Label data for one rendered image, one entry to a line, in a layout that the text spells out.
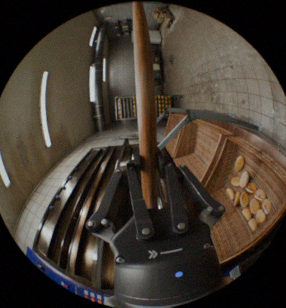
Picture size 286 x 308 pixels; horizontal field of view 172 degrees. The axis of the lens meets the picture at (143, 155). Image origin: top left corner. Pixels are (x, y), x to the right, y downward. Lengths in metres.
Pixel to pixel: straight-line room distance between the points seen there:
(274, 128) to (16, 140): 2.61
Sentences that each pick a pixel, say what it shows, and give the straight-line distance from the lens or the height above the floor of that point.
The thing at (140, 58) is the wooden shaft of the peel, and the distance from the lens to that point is 0.18.
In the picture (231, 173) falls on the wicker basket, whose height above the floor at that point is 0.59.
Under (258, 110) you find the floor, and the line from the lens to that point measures 1.33.
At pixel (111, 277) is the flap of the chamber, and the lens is 0.58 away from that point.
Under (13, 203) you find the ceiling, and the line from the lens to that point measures 1.46.
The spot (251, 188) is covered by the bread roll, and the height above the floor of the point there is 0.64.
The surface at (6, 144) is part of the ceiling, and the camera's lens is 1.43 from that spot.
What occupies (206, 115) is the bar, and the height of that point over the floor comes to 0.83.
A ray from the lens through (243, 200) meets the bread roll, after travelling 0.72.
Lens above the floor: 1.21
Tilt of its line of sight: 1 degrees down
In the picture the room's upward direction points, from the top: 94 degrees counter-clockwise
